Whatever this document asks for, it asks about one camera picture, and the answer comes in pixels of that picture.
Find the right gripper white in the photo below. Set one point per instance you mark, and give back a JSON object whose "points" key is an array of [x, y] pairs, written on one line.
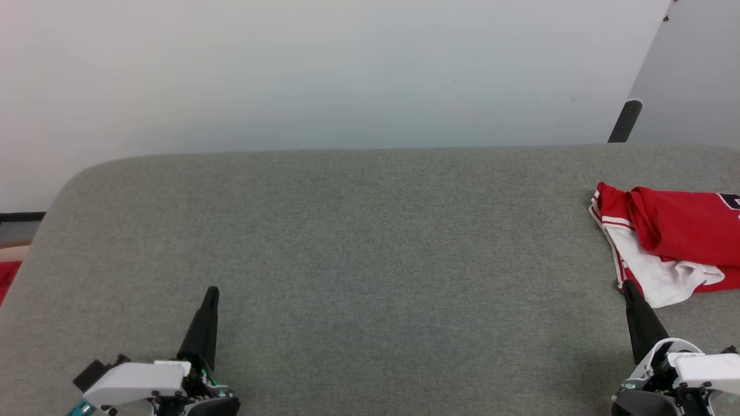
{"points": [[705, 372]]}

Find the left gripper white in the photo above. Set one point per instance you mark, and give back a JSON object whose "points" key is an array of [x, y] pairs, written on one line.
{"points": [[144, 381]]}

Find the red and white jersey shirt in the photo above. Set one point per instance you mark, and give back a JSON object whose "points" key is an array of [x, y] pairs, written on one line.
{"points": [[682, 231]]}

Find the red cloth in basket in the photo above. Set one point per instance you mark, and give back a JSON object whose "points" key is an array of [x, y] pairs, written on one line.
{"points": [[7, 277]]}

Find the beige plastic laundry basket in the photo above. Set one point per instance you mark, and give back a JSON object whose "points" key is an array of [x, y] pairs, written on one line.
{"points": [[11, 252]]}

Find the black pole with white tip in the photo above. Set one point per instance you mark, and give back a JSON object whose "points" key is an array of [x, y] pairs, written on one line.
{"points": [[625, 121]]}

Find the grey board panel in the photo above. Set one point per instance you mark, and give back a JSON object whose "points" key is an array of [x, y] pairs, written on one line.
{"points": [[694, 75]]}

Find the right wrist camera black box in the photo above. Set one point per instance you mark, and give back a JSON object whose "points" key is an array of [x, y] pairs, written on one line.
{"points": [[729, 350]]}

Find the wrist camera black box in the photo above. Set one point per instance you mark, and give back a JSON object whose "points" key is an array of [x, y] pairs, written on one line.
{"points": [[92, 372], [729, 350]]}

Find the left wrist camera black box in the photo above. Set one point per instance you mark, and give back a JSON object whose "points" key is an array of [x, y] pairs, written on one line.
{"points": [[92, 372]]}

